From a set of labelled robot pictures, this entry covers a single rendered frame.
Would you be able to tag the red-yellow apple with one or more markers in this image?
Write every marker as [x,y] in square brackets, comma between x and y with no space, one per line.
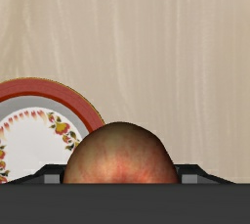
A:
[120,156]

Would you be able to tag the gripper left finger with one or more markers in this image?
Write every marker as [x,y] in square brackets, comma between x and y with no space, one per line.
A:
[52,173]

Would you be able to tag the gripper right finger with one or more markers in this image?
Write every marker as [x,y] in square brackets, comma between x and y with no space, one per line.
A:
[190,173]

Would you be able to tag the red-rimmed floral plate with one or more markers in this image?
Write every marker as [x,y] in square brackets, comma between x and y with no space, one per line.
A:
[35,133]

